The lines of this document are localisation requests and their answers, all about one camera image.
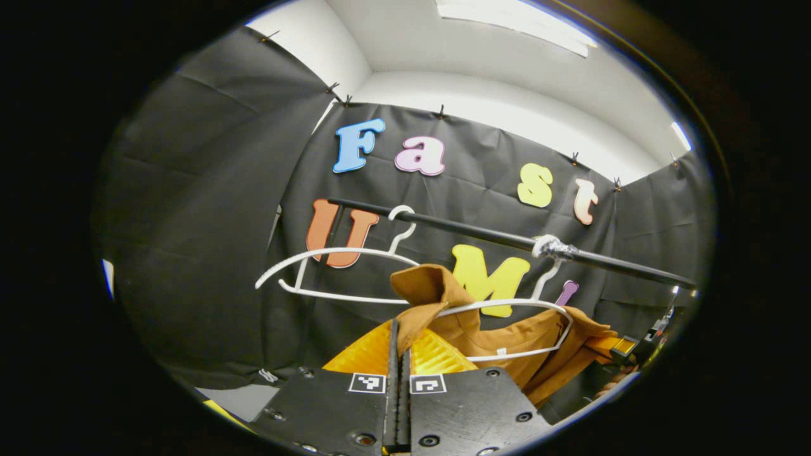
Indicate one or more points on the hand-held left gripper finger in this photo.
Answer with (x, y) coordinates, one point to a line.
(393, 392)
(404, 405)

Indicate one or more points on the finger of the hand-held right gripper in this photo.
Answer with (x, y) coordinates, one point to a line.
(618, 347)

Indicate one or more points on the brown shirt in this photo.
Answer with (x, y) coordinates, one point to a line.
(500, 335)

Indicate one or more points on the white plastic hanger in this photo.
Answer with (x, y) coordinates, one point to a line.
(507, 303)
(329, 252)

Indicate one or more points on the black clothes rack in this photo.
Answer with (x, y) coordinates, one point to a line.
(469, 230)

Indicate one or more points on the silver tape wrap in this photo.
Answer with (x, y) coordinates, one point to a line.
(552, 247)

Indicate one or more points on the black backdrop cloth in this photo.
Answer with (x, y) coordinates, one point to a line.
(209, 209)

